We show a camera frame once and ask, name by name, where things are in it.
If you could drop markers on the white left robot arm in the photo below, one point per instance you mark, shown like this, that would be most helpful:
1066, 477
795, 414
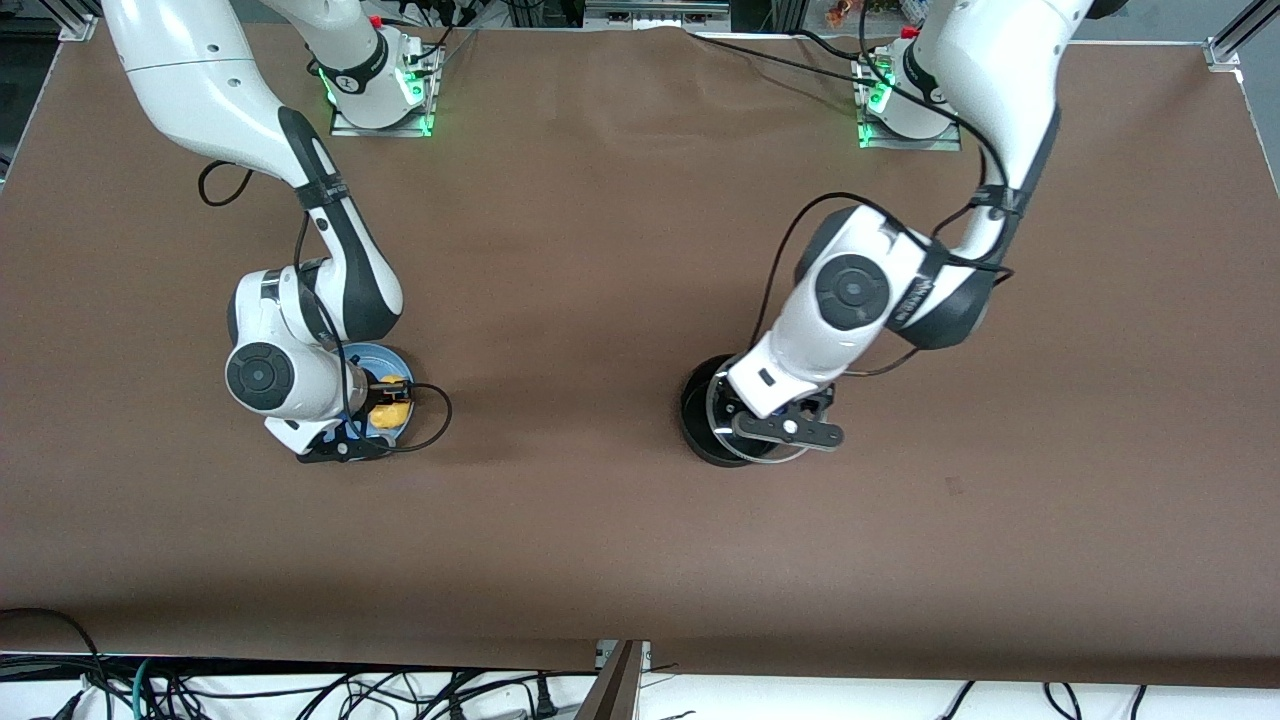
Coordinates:
1000, 80

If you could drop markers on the small orange object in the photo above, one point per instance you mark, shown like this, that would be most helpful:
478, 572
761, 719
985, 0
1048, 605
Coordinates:
848, 10

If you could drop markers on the aluminium profile beam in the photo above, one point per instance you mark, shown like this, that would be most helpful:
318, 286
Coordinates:
615, 690

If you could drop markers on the glass lid with blue knob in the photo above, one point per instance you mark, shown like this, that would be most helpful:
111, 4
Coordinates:
722, 442

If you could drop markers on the blue round plate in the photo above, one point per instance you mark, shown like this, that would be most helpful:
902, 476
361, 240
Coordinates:
385, 358

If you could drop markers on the brown table cover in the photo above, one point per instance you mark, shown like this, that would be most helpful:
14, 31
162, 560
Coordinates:
600, 250

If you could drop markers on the yellow potato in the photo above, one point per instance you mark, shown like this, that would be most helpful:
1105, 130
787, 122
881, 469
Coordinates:
392, 414

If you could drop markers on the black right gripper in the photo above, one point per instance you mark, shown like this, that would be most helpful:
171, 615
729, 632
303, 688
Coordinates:
366, 393

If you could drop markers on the grey power strip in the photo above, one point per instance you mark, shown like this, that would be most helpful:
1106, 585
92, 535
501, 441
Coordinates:
650, 12

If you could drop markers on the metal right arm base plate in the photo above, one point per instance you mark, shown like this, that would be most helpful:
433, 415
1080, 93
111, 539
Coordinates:
345, 126

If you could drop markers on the aluminium corner frame with bracket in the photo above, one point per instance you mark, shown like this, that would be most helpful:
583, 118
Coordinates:
80, 28
1225, 52

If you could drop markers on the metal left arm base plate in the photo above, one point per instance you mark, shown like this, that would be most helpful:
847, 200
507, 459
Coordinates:
910, 145

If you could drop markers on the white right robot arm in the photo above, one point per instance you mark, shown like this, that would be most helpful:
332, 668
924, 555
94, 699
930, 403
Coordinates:
200, 80

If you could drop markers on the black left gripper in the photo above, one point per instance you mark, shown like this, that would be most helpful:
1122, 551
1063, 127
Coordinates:
809, 405

